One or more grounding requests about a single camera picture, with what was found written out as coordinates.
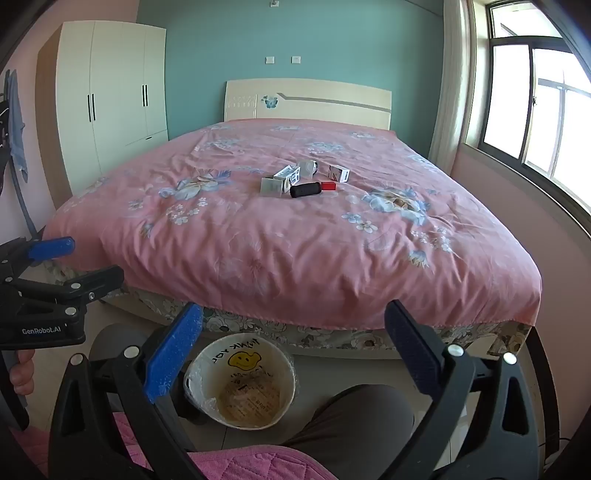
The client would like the black curved metal bar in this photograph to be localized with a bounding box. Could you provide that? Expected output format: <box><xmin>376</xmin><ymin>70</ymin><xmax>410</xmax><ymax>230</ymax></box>
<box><xmin>526</xmin><ymin>325</ymin><xmax>563</xmax><ymax>457</ymax></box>

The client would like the dark framed window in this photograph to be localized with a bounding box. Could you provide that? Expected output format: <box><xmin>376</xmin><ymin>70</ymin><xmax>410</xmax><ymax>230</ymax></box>
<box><xmin>479</xmin><ymin>0</ymin><xmax>591</xmax><ymax>210</ymax></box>

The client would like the pink quilted cushion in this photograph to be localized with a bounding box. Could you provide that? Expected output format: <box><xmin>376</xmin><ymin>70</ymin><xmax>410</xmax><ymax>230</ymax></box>
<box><xmin>9</xmin><ymin>413</ymin><xmax>338</xmax><ymax>480</ymax></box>

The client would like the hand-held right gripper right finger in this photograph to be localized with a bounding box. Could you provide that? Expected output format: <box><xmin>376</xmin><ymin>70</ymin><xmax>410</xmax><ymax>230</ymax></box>
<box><xmin>384</xmin><ymin>300</ymin><xmax>543</xmax><ymax>480</ymax></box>

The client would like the cream curtain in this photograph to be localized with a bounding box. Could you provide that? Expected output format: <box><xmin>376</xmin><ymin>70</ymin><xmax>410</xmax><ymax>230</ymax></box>
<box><xmin>427</xmin><ymin>0</ymin><xmax>476</xmax><ymax>174</ymax></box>

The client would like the person's left hand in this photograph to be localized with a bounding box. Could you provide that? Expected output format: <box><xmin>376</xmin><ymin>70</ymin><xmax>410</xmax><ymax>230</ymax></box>
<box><xmin>10</xmin><ymin>350</ymin><xmax>36</xmax><ymax>396</ymax></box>

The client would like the pink floral bedspread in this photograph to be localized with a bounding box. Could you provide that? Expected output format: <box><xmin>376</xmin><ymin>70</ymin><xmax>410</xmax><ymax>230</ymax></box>
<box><xmin>42</xmin><ymin>119</ymin><xmax>543</xmax><ymax>330</ymax></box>

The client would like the white bin with smiley bag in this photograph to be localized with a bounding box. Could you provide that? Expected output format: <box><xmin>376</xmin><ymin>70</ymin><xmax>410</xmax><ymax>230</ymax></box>
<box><xmin>183</xmin><ymin>336</ymin><xmax>297</xmax><ymax>430</ymax></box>

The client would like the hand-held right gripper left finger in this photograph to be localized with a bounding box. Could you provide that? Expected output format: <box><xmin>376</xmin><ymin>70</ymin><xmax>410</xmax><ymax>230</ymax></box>
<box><xmin>48</xmin><ymin>302</ymin><xmax>206</xmax><ymax>480</ymax></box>

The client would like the cream bed headboard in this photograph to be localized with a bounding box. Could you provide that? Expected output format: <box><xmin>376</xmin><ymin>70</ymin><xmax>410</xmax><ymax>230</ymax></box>
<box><xmin>225</xmin><ymin>78</ymin><xmax>392</xmax><ymax>131</ymax></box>

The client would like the white bed frame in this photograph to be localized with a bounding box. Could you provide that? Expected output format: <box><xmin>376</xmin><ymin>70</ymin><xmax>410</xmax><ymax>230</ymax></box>
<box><xmin>99</xmin><ymin>295</ymin><xmax>407</xmax><ymax>361</ymax></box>

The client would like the blue hanging cloth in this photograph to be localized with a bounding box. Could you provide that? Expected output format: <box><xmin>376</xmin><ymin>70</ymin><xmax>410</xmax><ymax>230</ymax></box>
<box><xmin>4</xmin><ymin>69</ymin><xmax>29</xmax><ymax>182</ymax></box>

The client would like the white wardrobe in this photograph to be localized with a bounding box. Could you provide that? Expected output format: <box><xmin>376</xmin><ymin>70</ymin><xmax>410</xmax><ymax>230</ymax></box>
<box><xmin>36</xmin><ymin>21</ymin><xmax>169</xmax><ymax>197</ymax></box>

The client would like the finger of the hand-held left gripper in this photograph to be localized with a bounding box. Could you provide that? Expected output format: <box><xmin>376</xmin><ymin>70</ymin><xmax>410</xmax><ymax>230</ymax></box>
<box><xmin>0</xmin><ymin>236</ymin><xmax>76</xmax><ymax>280</ymax></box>
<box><xmin>14</xmin><ymin>265</ymin><xmax>125</xmax><ymax>308</ymax></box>

